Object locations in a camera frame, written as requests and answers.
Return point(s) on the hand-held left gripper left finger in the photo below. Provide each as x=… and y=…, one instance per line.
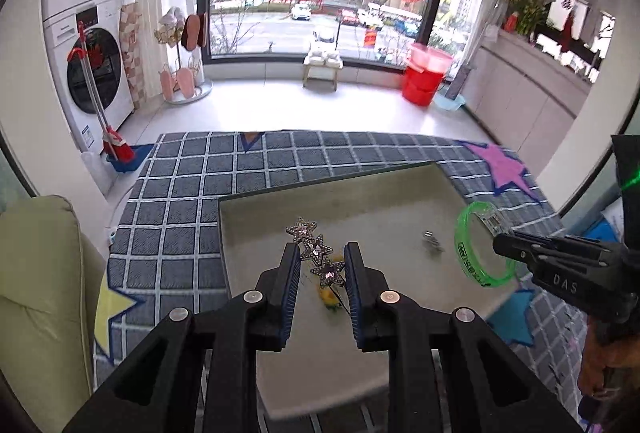
x=292, y=298

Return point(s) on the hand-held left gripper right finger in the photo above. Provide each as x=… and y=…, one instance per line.
x=352, y=298

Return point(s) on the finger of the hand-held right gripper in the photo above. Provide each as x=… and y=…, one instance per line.
x=550, y=247
x=585, y=285

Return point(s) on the silver star hair clip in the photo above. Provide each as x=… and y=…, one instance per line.
x=327, y=269

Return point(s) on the green translucent bangle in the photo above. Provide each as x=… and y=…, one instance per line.
x=462, y=258

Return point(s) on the grey square tray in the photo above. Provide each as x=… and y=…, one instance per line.
x=390, y=208

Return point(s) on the small silver charm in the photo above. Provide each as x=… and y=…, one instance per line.
x=433, y=243

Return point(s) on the checkered blanket with stars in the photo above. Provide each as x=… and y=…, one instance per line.
x=190, y=193

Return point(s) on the white cabinet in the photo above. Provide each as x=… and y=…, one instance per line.
x=525, y=88

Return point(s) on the light blue basin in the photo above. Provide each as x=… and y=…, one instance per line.
x=452, y=102

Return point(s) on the dark washboard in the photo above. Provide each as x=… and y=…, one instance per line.
x=460, y=83

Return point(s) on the red bucket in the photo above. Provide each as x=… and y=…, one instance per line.
x=420, y=88

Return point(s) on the potted green plant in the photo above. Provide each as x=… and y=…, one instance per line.
x=530, y=13

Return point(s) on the blue dustpan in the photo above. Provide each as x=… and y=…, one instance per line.
x=135, y=158

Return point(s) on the pink basin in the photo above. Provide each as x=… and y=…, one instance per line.
x=430, y=58

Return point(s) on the small wooden stool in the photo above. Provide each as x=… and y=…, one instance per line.
x=322, y=72

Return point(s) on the white shoe rack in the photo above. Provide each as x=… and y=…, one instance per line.
x=192, y=90

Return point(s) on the red mop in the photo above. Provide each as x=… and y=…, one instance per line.
x=116, y=145

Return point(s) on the pink slippers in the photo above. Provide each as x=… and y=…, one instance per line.
x=184, y=83

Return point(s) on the white shoes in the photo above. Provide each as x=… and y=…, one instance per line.
x=325, y=58

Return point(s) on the light green sofa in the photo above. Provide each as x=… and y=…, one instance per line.
x=40, y=273

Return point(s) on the white washing machine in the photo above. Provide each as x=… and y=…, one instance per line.
x=115, y=78

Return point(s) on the brown slippers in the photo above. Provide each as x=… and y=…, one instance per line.
x=192, y=33

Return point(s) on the pink checkered board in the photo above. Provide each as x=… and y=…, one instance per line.
x=132, y=53

